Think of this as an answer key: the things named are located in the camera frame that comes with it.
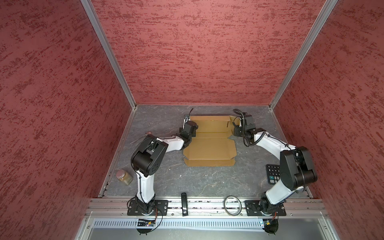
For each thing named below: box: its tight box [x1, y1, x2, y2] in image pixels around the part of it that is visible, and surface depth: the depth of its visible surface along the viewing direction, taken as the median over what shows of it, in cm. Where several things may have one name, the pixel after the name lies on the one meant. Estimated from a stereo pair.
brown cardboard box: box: [183, 115, 237, 167], surface depth 97 cm
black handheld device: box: [181, 192, 189, 217], surface depth 73 cm
